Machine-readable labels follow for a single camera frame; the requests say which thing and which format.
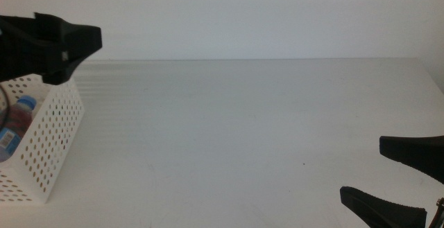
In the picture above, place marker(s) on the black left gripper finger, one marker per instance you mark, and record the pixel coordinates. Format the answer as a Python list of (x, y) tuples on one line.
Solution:
[(81, 44), (48, 27)]

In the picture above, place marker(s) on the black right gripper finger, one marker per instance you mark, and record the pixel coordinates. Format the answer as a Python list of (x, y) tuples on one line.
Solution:
[(388, 214), (419, 151)]

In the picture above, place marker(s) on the clear water bottle blue label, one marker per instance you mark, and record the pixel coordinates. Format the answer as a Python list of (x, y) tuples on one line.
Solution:
[(10, 138)]

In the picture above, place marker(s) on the white perforated plastic basket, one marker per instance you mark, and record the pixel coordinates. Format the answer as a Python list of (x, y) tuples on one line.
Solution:
[(52, 134)]

